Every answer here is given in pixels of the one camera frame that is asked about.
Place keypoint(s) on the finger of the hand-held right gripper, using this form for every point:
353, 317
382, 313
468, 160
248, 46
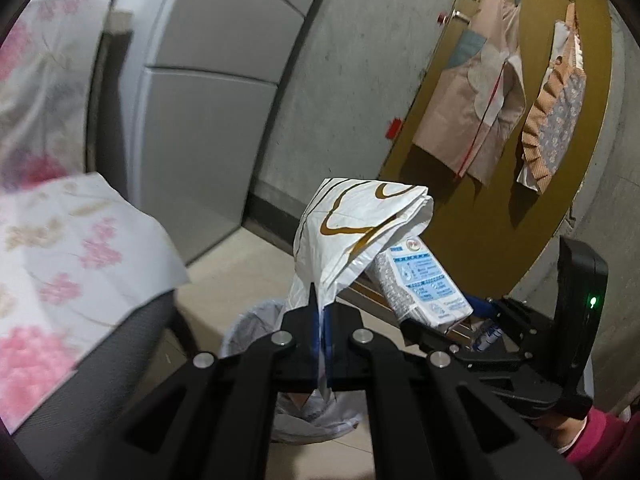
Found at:
422, 336
515, 317

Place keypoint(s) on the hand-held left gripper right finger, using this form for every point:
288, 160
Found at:
327, 332

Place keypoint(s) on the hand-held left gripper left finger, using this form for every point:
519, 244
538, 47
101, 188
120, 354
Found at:
314, 340

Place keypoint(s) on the blue white paper carton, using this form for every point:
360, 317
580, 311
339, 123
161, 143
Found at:
425, 280

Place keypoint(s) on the bin with white liner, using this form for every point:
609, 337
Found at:
250, 325

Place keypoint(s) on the white gold-print plastic bag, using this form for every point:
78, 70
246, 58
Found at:
350, 210

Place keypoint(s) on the person's right forearm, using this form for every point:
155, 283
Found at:
605, 435

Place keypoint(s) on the brown slatted board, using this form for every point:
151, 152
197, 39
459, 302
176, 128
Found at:
365, 292

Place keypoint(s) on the brown door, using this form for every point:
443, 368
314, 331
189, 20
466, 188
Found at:
450, 210

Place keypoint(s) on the grey office chair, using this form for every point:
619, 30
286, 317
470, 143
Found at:
125, 330

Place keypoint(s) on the orange pleated floral apron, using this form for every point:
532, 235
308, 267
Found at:
555, 110

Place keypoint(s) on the pink patchwork apron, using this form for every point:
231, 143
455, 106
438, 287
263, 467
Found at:
470, 110

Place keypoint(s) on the grey refrigerator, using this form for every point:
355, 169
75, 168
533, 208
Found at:
200, 135

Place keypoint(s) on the floral cloth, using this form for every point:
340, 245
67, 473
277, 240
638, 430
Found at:
75, 240

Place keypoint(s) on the red wall sticker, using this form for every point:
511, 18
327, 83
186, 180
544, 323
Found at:
394, 127

